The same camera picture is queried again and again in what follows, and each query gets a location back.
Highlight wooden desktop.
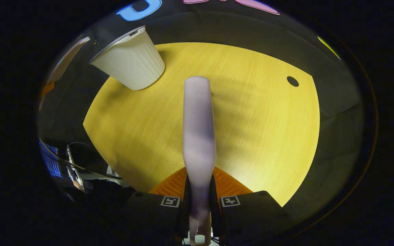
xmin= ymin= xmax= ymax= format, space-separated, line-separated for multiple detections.
xmin=82 ymin=42 xmax=320 ymax=208

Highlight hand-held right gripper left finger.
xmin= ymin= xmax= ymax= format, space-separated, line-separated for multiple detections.
xmin=123 ymin=167 xmax=191 ymax=245

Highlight small lilac broom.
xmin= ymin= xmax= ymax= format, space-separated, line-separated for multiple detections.
xmin=183 ymin=76 xmax=217 ymax=246

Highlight white ribbed garbage bin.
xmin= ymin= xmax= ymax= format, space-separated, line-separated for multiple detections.
xmin=89 ymin=25 xmax=166 ymax=91

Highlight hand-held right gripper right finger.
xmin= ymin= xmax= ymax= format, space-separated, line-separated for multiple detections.
xmin=210 ymin=167 xmax=293 ymax=245

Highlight computer monitor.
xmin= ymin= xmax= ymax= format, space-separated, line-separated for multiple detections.
xmin=39 ymin=139 xmax=63 ymax=179

